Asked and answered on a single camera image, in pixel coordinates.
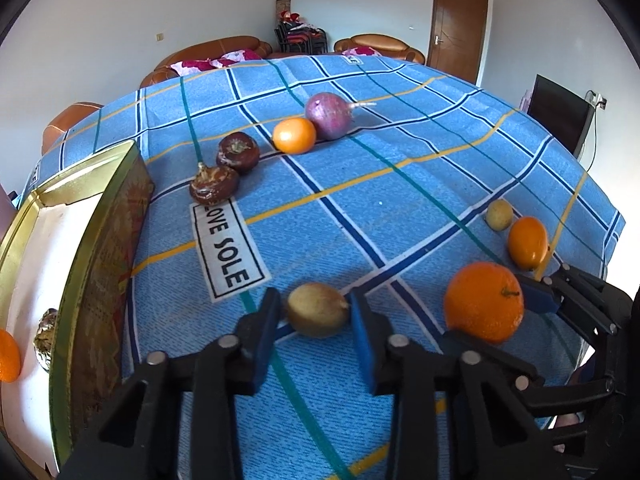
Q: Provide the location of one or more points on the round orange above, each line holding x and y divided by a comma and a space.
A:
294, 136

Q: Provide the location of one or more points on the small yellow green jujube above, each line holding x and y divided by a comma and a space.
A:
500, 215

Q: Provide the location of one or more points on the large orange with stem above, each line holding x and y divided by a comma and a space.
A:
482, 302

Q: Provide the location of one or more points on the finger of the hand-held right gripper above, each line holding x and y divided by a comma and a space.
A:
500, 355
540, 297

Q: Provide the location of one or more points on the pink floral pillow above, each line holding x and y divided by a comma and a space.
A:
362, 51
240, 55
192, 66

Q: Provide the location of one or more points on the black monitor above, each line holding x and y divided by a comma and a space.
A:
555, 110

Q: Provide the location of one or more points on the stacked black chairs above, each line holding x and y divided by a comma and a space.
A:
300, 40

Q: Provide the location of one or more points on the purple onion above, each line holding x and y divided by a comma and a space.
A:
327, 115

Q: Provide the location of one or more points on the small mandarin orange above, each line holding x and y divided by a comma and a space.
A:
9, 357

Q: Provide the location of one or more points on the gold metal tin tray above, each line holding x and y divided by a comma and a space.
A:
95, 280

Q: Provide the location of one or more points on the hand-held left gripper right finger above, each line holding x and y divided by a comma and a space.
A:
365, 350

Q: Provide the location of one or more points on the brown leather armchair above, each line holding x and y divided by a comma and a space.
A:
65, 120
387, 41

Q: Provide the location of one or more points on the long brown leather sofa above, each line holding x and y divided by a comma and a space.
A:
200, 50

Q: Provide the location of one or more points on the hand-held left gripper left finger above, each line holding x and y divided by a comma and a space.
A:
265, 350

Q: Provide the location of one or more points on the blue checked tablecloth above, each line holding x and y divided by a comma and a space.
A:
400, 200

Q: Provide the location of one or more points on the tall brown ornament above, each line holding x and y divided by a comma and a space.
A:
283, 10

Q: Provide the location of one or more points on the brown wooden door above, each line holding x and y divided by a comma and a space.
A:
460, 20

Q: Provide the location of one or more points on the small oval orange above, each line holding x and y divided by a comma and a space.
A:
527, 242

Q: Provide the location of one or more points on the white wall socket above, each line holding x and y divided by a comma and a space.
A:
599, 100

